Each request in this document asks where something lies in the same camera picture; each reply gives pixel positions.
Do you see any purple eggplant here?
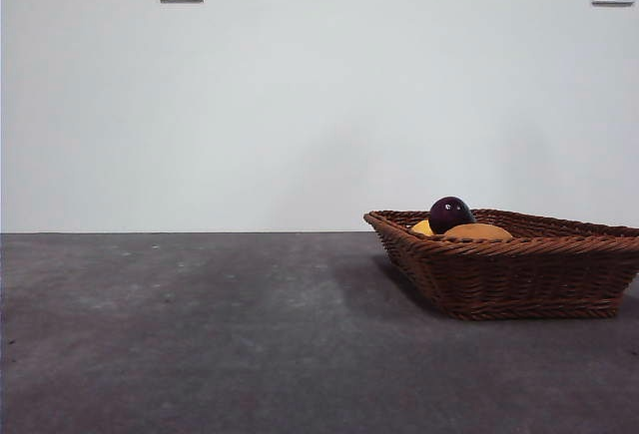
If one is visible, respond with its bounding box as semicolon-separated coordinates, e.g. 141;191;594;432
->
428;196;476;235

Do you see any brown potato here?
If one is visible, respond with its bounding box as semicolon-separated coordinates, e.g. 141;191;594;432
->
442;222;514;243

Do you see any brown wicker basket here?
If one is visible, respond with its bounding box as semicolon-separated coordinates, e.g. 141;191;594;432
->
362;209;639;322

